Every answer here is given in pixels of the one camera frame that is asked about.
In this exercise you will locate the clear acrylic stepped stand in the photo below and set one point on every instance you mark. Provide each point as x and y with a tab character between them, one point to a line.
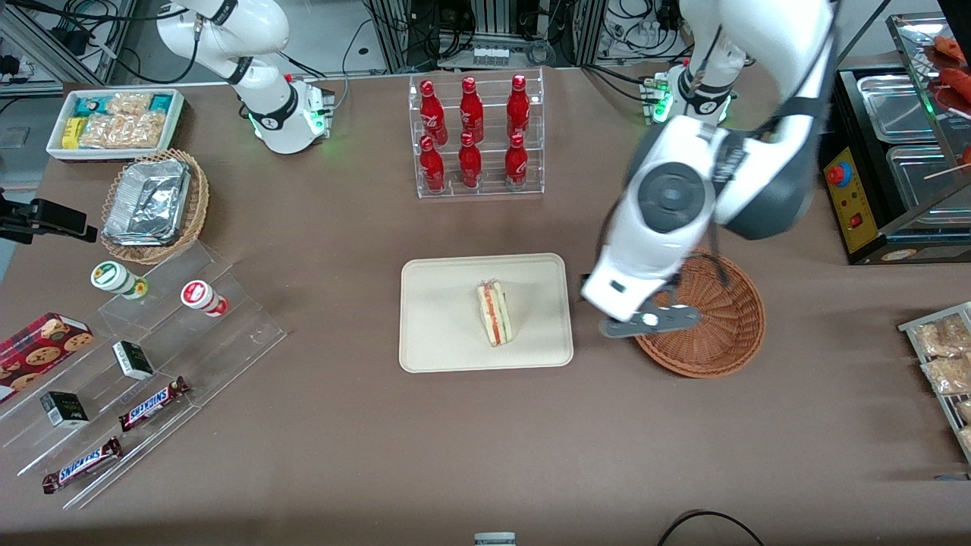
227	341

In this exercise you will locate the white rectangular snack bin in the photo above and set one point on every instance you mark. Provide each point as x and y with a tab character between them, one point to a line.
176	114

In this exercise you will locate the small clear cracker bag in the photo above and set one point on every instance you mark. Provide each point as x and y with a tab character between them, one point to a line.
129	103

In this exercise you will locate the aluminium frame shelf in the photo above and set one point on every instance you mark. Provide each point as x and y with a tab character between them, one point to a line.
45	64

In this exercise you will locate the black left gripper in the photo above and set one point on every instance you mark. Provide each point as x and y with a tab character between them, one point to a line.
677	278

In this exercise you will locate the small grey box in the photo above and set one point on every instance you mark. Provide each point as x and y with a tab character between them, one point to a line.
494	539

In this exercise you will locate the steel warmer pan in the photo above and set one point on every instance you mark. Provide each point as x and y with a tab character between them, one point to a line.
922	178
895	106

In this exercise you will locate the red lid cup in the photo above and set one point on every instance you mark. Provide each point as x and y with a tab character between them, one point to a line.
199	294

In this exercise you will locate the Snickers chocolate bar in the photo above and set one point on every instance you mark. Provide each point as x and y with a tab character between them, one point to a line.
82	465
152	404

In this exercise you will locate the red cookie box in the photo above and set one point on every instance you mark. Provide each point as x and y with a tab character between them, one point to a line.
38	353

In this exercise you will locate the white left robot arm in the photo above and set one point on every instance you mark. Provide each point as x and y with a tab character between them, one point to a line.
660	250

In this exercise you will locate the large clear cracker bag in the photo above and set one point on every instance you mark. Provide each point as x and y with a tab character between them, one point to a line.
125	130

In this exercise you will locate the green lid cup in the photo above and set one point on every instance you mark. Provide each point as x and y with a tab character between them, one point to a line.
110	277

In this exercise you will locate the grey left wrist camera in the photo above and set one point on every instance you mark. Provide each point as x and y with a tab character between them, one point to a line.
630	327

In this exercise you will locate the white power strip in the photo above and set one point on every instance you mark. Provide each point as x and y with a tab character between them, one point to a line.
490	57

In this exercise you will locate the beige plastic tray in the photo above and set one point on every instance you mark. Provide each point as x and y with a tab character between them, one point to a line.
440	312

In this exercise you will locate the aluminium foil container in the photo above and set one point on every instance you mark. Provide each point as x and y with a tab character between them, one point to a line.
148	203

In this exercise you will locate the oval light wicker basket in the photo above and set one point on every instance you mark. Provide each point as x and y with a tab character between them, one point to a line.
199	205

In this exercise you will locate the teal snack packet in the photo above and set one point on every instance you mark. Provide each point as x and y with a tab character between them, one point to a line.
88	106
161	103

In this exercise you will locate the red sausage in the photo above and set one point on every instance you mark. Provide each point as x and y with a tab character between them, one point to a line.
952	48
957	80

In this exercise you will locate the triangular sandwich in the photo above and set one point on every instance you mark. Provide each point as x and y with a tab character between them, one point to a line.
494	315

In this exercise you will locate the clear bag of pastries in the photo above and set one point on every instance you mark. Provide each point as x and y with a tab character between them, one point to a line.
941	337
948	374
965	411
966	438

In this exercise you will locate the black food warmer machine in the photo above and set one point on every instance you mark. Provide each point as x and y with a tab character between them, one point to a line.
853	197

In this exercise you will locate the red cola bottle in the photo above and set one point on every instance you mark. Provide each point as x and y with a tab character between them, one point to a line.
432	167
518	110
431	114
516	161
471	112
469	163

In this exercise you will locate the tray of packaged snacks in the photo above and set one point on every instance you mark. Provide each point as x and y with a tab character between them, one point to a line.
941	409

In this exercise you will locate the round brown wicker basket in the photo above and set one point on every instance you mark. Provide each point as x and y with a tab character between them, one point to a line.
728	326

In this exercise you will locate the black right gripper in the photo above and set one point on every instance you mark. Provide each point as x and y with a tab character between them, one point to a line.
6	215

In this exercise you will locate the small black carton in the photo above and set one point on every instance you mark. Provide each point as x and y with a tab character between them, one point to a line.
133	360
64	409

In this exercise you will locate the yellow snack packet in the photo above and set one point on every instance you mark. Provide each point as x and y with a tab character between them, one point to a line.
70	133

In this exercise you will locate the clear acrylic bottle rack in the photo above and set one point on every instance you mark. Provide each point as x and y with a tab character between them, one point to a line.
489	121

